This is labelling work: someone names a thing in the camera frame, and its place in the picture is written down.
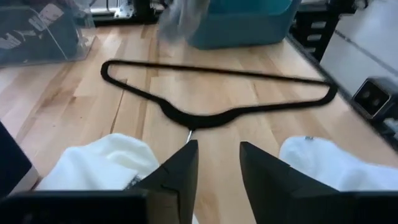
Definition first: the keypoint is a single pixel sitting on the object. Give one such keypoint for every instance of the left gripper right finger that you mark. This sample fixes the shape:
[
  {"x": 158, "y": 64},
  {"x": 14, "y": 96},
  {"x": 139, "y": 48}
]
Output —
[{"x": 273, "y": 193}]

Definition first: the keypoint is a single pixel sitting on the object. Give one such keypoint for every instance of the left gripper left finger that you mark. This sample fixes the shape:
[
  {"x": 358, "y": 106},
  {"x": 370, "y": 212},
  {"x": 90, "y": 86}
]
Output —
[{"x": 177, "y": 186}]

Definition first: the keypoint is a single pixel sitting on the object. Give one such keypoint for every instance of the grey striped sock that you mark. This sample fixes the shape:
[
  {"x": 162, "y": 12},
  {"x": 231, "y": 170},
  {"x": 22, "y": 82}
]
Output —
[{"x": 183, "y": 18}]

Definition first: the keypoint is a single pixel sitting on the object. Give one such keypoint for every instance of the navy cloth with white lettering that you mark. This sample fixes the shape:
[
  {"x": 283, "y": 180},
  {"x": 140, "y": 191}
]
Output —
[{"x": 18, "y": 18}]

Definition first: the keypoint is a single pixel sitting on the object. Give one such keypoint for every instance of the plain white sock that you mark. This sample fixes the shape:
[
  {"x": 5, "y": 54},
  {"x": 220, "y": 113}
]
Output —
[{"x": 326, "y": 165}]

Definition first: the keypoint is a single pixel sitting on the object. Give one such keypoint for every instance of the black velvet clothes hanger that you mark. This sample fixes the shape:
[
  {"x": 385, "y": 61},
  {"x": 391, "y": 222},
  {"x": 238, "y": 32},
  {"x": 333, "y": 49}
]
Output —
[{"x": 202, "y": 119}]

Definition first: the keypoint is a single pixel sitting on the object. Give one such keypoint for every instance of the white sock with dark mark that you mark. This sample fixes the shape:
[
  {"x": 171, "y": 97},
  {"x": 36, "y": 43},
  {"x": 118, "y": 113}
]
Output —
[{"x": 99, "y": 161}]

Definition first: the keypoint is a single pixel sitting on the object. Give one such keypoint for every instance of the teal plastic bin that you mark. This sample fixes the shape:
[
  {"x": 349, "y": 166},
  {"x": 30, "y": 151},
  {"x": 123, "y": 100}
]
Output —
[{"x": 242, "y": 28}]

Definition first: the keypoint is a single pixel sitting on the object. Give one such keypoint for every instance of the clear plastic bin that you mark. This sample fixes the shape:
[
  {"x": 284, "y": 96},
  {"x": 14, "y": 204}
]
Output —
[{"x": 84, "y": 40}]

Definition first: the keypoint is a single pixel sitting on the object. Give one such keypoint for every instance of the black depth camera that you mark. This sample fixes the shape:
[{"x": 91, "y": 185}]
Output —
[{"x": 370, "y": 96}]

